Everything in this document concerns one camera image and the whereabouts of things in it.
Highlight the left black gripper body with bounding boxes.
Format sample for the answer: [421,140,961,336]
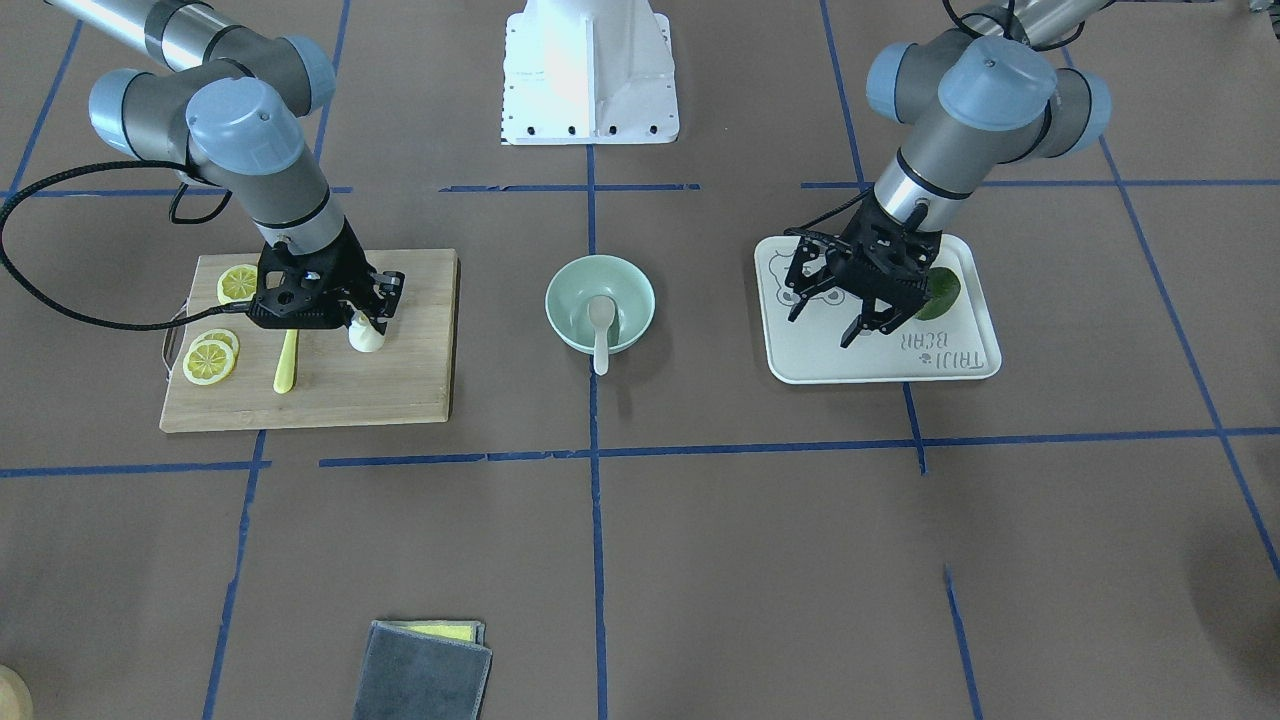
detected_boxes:
[785,195,941,331]

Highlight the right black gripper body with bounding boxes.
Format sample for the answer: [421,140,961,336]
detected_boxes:
[246,222,404,331]

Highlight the beige plastic spoon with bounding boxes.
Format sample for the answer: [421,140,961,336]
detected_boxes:
[588,293,618,375]

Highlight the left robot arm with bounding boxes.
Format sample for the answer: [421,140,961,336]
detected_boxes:
[785,1,1112,346]

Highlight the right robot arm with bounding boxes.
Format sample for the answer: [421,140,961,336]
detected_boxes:
[59,1,404,334]

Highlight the light green bowl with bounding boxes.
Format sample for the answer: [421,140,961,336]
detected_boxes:
[544,254,657,356]

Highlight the single lemon slice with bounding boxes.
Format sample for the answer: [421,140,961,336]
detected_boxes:
[215,264,259,304]

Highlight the green avocado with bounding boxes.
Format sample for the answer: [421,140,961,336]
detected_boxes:
[915,265,963,322]

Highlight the wooden cutting board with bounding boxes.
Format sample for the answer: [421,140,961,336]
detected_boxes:
[159,249,460,433]

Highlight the lower stacked lemon slice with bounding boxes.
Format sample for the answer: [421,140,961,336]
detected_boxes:
[193,328,241,356]

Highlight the yellow plastic knife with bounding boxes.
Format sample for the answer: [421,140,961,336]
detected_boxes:
[271,328,300,395]

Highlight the beige bear serving tray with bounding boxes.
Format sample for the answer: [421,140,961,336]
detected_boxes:
[754,234,1004,386]

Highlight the upper lemon slice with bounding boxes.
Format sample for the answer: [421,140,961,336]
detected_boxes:
[180,338,237,386]

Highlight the grey folded cloth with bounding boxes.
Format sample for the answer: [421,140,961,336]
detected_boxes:
[352,620,492,719]

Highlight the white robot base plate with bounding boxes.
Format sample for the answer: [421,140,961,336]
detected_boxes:
[500,1,681,146]

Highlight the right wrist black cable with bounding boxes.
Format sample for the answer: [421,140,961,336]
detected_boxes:
[0,160,262,332]

